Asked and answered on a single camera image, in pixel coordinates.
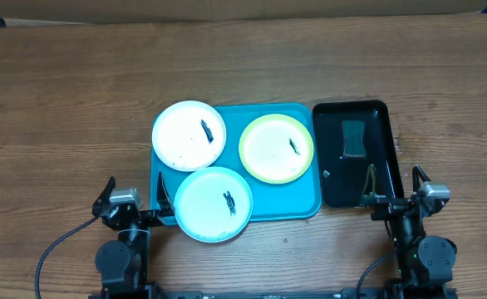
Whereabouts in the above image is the teal plastic tray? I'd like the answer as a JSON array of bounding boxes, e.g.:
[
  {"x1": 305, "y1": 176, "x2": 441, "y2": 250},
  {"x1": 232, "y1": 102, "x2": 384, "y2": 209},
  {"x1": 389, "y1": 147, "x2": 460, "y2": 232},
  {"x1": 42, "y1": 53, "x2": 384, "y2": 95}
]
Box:
[{"x1": 150, "y1": 102, "x2": 323, "y2": 227}]

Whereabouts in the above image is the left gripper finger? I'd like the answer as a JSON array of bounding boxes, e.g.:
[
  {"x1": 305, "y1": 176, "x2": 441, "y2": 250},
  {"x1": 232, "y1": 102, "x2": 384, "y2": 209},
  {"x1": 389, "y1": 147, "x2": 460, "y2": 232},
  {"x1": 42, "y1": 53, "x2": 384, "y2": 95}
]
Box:
[
  {"x1": 156, "y1": 172, "x2": 175, "y2": 217},
  {"x1": 91, "y1": 176, "x2": 116, "y2": 216}
]

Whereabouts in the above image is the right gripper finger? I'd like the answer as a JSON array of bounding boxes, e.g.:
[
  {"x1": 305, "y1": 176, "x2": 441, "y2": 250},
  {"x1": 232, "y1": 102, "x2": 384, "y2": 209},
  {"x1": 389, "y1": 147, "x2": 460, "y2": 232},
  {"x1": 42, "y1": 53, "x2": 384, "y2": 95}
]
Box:
[
  {"x1": 412, "y1": 164, "x2": 430, "y2": 192},
  {"x1": 359, "y1": 164, "x2": 377, "y2": 207}
]

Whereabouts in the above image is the yellow-green round plate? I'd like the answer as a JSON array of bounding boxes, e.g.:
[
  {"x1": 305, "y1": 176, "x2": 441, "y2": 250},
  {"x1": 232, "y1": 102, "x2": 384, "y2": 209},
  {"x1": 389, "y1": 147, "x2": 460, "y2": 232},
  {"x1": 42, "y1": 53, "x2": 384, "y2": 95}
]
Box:
[{"x1": 239, "y1": 114, "x2": 314, "y2": 184}]

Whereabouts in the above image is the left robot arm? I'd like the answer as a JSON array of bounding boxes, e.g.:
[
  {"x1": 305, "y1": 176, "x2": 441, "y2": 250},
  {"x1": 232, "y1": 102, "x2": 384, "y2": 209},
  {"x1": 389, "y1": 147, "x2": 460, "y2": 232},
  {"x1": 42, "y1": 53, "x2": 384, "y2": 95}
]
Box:
[{"x1": 92, "y1": 174, "x2": 175, "y2": 299}]

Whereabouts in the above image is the white round plate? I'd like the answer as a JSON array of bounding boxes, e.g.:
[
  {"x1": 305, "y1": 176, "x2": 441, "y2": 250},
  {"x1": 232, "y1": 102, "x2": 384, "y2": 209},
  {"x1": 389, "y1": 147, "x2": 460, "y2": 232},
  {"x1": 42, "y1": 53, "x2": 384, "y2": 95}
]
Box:
[{"x1": 151, "y1": 100, "x2": 227, "y2": 172}]

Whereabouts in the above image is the green sponge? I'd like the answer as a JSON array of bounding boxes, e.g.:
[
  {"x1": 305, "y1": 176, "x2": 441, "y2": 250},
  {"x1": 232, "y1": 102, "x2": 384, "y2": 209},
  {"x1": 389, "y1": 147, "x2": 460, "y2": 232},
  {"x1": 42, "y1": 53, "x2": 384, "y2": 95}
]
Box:
[{"x1": 342, "y1": 120, "x2": 366, "y2": 158}]

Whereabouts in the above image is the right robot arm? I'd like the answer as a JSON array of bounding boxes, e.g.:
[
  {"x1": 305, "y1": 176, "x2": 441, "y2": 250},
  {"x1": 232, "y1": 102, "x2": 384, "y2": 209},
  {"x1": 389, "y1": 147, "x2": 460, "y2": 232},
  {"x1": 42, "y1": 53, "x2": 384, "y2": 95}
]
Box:
[{"x1": 355, "y1": 164, "x2": 458, "y2": 298}]

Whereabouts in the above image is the light blue round plate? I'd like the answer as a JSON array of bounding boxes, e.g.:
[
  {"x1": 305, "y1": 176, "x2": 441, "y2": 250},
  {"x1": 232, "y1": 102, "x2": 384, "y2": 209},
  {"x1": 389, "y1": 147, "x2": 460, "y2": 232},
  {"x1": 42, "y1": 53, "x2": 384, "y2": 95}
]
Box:
[{"x1": 174, "y1": 167, "x2": 253, "y2": 243}]

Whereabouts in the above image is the black plastic tray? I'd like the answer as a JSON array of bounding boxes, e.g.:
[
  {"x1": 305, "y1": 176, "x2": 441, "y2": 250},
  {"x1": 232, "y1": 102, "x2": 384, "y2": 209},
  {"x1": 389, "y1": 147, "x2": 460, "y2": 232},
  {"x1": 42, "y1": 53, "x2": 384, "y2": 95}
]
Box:
[{"x1": 312, "y1": 100, "x2": 404, "y2": 208}]

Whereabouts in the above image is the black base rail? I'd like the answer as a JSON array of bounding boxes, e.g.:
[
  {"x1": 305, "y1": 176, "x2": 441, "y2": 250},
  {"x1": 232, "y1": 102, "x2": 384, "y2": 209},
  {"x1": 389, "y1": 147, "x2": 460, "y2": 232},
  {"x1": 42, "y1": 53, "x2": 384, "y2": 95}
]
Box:
[{"x1": 88, "y1": 286, "x2": 459, "y2": 299}]

